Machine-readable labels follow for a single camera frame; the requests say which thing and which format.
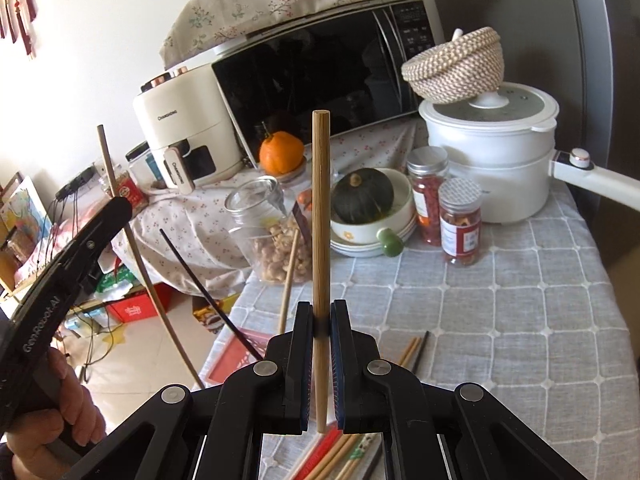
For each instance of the red chopstick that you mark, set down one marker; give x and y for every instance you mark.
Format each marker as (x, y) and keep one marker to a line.
(320, 452)

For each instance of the cream air fryer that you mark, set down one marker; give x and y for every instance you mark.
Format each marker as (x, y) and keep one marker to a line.
(180, 125)

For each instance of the red cardboard box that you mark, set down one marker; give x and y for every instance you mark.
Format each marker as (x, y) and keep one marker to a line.
(140, 305)

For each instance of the dark green squash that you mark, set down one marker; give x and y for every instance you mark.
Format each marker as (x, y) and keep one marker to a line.
(362, 197)

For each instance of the framed picture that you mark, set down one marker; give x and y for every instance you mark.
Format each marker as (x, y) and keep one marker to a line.
(22, 220)

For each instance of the dark brown chopstick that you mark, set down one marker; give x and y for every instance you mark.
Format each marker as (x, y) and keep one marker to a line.
(372, 465)

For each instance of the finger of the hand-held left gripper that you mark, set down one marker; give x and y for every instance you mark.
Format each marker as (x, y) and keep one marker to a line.
(102, 225)

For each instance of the red hanging decoration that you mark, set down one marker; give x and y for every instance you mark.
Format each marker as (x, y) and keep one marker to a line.
(15, 5)

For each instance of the red tin can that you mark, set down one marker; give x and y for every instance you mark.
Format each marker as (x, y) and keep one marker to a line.
(134, 194)

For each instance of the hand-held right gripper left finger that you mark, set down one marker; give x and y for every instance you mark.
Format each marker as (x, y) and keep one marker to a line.
(303, 385)

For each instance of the person's left hand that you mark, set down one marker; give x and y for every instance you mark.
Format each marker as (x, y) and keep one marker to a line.
(80, 405)

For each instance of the patterned chopstick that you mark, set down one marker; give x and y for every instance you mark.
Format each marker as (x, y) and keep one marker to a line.
(357, 457)

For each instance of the red paper tray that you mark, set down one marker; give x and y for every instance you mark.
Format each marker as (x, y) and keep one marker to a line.
(235, 365)

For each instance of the stack of white plates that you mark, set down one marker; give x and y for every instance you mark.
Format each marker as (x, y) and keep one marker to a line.
(357, 250)

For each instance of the long thin wooden chopstick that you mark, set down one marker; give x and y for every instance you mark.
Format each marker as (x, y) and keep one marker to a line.
(150, 290)

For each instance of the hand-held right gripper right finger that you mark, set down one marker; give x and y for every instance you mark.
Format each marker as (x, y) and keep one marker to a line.
(341, 385)

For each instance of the glass jar of cashews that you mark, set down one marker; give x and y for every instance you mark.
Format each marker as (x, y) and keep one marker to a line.
(270, 250)

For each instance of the orange fruit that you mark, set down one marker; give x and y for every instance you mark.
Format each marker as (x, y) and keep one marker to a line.
(281, 152)

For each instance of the dark snack bag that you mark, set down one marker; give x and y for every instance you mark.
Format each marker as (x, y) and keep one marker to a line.
(215, 315)

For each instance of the small floral tablecloth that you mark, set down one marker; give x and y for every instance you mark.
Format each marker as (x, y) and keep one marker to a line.
(185, 220)

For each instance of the floral cover cloth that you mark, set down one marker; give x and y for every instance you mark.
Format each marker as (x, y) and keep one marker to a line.
(280, 0)

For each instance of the black lid plastic jar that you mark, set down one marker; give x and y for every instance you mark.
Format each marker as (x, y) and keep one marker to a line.
(137, 162)

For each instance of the black chopstick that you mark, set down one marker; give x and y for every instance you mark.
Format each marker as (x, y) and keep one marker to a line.
(210, 295)

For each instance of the short wooden chopstick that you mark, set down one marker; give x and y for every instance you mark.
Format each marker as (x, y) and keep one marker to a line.
(289, 280)

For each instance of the tall jar of red berries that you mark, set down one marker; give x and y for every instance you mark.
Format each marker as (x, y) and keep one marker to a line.
(426, 200)

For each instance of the black door microwave oven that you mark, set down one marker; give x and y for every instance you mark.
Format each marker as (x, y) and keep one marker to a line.
(310, 80)

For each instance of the grey refrigerator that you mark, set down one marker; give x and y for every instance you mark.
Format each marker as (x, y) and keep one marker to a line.
(615, 60)

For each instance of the white electric cooking pot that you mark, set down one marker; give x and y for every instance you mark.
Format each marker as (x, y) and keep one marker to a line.
(490, 160)

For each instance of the thick light wooden chopstick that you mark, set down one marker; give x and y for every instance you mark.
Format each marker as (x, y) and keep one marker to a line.
(320, 210)

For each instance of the red label jar of nuts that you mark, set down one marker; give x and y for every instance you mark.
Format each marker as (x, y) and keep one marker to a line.
(462, 230)

